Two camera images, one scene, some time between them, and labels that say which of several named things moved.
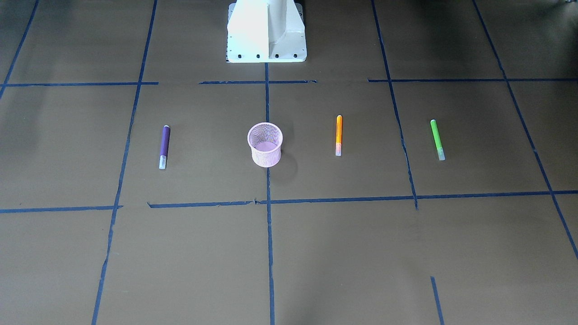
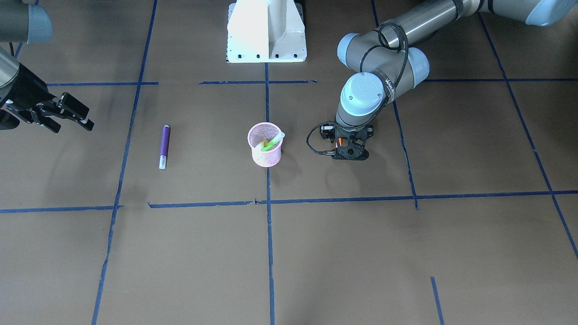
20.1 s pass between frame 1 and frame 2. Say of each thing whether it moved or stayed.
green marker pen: moved
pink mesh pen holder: stayed
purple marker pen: stayed
